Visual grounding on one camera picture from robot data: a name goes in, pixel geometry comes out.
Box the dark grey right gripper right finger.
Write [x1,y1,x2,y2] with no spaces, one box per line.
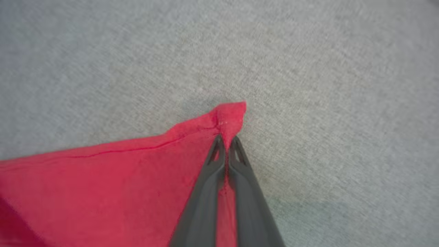
[228,136,286,247]

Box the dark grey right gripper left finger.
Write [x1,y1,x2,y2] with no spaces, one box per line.
[168,135,227,247]

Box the red garment with white stripes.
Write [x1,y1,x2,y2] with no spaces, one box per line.
[0,101,247,247]

